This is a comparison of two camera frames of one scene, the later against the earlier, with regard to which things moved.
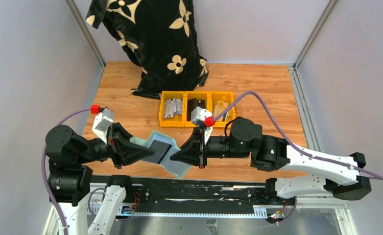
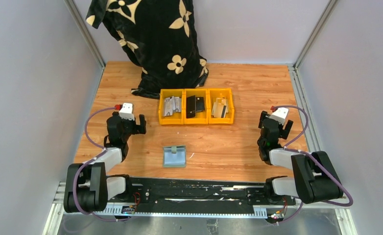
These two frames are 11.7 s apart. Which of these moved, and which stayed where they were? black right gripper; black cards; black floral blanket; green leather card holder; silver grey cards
Moved: green leather card holder; black right gripper
Stayed: silver grey cards; black floral blanket; black cards
